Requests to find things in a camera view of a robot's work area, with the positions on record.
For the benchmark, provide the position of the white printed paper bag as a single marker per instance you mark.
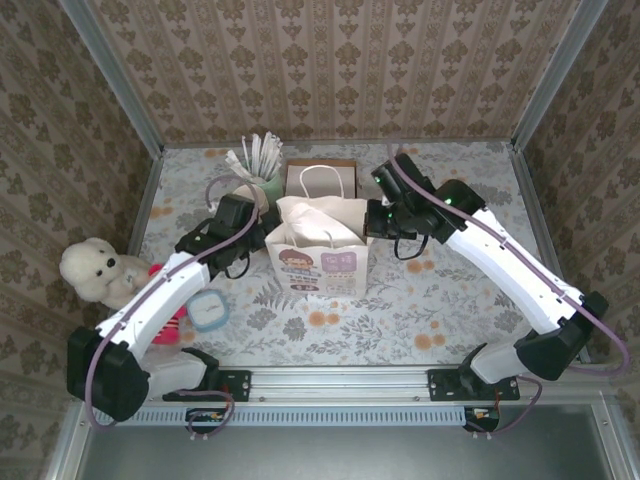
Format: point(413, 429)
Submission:
point(320, 270)

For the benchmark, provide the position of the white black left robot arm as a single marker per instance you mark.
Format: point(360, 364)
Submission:
point(155, 300)

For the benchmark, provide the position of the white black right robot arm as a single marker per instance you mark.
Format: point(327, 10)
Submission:
point(500, 270)

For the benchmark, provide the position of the mint green straw holder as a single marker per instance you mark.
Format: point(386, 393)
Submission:
point(274, 192)

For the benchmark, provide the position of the brown cardboard napkin box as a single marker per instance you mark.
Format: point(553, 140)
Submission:
point(357, 172)

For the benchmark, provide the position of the white wrapped straw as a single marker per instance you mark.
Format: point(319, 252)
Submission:
point(270, 150)
point(278, 155)
point(237, 162)
point(257, 155)
point(244, 150)

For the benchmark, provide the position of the floral table cover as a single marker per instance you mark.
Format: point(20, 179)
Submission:
point(400, 320)

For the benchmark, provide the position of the red striped plush doll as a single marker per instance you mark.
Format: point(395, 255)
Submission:
point(167, 330)

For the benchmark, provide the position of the white teddy bear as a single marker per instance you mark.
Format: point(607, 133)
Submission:
point(95, 265)

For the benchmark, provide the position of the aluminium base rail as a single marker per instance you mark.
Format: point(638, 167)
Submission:
point(340, 385)

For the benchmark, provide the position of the aluminium frame post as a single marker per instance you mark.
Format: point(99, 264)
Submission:
point(556, 75)
point(119, 80)

